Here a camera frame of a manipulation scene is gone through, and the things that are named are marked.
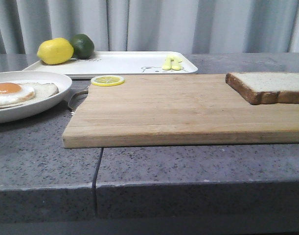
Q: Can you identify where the white round plate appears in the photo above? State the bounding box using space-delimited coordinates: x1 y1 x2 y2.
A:
0 71 72 123

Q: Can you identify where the yellow lemon slice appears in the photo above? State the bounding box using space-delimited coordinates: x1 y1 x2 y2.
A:
91 75 125 87

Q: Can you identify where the grey curtain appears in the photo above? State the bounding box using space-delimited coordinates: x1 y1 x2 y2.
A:
0 0 299 54

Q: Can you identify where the white bear tray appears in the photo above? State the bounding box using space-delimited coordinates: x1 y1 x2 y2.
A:
24 51 198 79

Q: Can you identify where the light green plastic knife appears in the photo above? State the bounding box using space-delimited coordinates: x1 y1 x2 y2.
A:
171 56 182 71

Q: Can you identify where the wooden cutting board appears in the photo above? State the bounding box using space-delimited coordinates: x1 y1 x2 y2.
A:
62 74 299 148

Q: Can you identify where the white bread slice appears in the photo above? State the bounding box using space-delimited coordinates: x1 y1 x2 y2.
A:
225 72 299 105

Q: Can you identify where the fried egg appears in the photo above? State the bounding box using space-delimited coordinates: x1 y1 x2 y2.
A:
0 82 35 106

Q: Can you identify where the light green plastic fork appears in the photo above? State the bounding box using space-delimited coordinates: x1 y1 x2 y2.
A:
161 55 174 71

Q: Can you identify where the green lime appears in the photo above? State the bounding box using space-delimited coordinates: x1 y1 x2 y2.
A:
70 34 94 59

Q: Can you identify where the metal cutting board handle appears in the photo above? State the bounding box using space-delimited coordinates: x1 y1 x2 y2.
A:
67 86 89 116

